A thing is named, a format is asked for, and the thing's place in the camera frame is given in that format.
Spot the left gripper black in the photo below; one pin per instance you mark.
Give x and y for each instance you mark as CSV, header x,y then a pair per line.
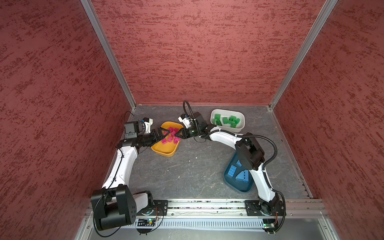
x,y
156,139

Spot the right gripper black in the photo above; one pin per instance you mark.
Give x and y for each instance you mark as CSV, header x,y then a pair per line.
x,y
185,132

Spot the blue long brick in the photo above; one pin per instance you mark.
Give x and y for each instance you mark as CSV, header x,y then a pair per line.
x,y
243,176
231,171

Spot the blue long brick bottom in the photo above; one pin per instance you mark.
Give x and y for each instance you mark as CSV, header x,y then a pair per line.
x,y
243,176

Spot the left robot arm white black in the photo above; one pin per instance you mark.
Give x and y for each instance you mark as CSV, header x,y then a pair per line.
x,y
114,205

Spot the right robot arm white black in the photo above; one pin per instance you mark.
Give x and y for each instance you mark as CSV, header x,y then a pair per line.
x,y
251,156

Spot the yellow plastic bin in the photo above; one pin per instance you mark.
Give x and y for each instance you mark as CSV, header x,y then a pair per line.
x,y
168,149

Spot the white plastic bin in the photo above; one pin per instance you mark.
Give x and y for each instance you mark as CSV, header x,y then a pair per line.
x,y
227,114

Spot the teal plastic bin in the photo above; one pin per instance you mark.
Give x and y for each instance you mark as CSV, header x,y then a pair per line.
x,y
233,182

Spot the left controller board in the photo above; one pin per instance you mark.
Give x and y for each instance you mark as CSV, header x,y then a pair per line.
x,y
145,226

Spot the controller board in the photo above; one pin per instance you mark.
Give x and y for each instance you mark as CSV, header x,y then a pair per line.
x,y
270,226
145,226

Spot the right controller board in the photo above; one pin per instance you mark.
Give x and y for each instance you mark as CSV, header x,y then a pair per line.
x,y
270,226

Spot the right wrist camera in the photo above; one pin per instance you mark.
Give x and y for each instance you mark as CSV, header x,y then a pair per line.
x,y
186,120

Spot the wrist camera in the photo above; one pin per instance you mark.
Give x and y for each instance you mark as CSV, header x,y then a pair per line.
x,y
186,120
146,124

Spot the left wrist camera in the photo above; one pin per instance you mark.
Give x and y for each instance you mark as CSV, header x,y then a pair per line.
x,y
146,124

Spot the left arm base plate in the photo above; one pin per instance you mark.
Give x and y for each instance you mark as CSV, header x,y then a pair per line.
x,y
159,208

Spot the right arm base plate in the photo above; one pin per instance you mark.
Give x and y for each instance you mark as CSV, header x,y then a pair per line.
x,y
257,208

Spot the left corner aluminium post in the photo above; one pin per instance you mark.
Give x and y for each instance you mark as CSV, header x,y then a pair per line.
x,y
97,26

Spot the corner aluminium post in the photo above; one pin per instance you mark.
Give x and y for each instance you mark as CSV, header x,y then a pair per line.
x,y
318,24
97,26

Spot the aluminium front rail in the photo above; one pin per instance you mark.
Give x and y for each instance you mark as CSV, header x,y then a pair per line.
x,y
237,208

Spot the right corner aluminium post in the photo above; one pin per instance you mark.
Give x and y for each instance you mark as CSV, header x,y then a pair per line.
x,y
318,24

